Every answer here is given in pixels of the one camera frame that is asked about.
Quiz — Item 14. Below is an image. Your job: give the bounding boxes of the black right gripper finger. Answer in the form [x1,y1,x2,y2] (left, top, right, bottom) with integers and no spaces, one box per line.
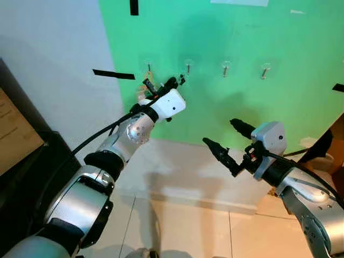
[203,137,243,178]
[230,118,256,139]

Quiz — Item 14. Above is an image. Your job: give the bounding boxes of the white round container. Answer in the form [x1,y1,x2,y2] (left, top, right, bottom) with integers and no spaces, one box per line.
[309,152,336,173]

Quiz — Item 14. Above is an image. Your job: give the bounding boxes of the green backdrop sheet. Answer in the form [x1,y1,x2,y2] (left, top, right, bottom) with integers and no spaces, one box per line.
[98,0,344,154]

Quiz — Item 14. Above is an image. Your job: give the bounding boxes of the brown cardboard box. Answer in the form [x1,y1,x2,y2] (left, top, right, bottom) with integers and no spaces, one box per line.
[321,114,344,186]

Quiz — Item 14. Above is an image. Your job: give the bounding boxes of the grey robot foot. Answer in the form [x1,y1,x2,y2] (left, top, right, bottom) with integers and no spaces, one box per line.
[126,247,159,258]

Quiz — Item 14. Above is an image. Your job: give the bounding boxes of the beige board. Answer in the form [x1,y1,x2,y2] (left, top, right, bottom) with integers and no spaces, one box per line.
[0,88,45,176]

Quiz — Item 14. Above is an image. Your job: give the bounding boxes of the black cabinet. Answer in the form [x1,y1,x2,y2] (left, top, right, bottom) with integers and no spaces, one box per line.
[0,58,81,253]

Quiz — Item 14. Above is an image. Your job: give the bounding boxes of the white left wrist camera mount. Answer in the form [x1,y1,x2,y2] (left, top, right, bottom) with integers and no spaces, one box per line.
[139,89,187,120]

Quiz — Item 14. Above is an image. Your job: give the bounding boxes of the clear wall hook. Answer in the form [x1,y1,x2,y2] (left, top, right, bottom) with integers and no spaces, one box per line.
[220,60,233,78]
[183,58,195,76]
[144,58,155,76]
[260,62,273,81]

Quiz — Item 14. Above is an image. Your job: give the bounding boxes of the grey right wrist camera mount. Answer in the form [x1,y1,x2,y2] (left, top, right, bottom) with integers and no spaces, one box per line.
[250,121,288,181]

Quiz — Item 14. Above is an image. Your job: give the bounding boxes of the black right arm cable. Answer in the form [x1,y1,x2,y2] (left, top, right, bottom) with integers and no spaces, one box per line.
[257,149,344,207]

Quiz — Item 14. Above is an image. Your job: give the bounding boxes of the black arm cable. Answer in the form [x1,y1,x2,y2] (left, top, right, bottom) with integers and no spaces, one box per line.
[257,149,344,207]
[38,97,162,216]

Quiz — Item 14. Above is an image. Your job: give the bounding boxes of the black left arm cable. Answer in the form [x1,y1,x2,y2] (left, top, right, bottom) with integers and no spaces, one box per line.
[38,97,162,216]

